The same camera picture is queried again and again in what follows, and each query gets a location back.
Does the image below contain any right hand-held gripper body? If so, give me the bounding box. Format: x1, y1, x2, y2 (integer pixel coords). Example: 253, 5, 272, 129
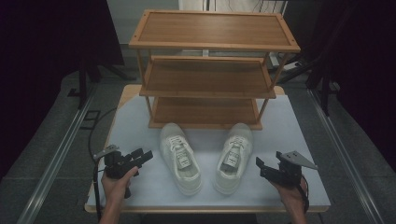
270, 150, 318, 189

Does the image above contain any dark curtain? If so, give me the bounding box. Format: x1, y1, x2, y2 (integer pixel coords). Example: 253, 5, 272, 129
281, 0, 396, 175
0, 0, 125, 178

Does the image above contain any person's right hand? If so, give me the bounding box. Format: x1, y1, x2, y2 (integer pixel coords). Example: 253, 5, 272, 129
270, 180, 307, 216

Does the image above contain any three-tier wooden shoe rack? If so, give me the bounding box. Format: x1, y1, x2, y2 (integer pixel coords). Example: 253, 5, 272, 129
128, 8, 302, 131

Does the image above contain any black cable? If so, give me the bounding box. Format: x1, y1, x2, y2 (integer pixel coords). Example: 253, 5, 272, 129
88, 106, 119, 223
298, 175, 311, 216

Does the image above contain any white power strip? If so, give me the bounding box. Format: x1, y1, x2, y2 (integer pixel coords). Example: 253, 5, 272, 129
269, 51, 301, 72

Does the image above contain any black floor bracket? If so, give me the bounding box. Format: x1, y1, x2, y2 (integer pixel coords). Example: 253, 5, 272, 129
78, 109, 102, 131

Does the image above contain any black metal stand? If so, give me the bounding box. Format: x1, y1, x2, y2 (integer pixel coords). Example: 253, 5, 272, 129
66, 57, 138, 110
276, 46, 341, 118

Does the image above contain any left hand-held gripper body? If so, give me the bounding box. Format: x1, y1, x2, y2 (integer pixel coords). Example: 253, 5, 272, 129
92, 144, 141, 180

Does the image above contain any metal floor rail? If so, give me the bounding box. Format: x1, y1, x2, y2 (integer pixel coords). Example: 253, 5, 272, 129
17, 92, 98, 224
306, 88, 386, 224

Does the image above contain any person's left hand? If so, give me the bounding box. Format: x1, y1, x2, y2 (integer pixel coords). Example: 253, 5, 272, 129
102, 166, 139, 204

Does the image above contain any white sneaker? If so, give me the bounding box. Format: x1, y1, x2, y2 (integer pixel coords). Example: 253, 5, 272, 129
213, 122, 254, 196
159, 122, 203, 197

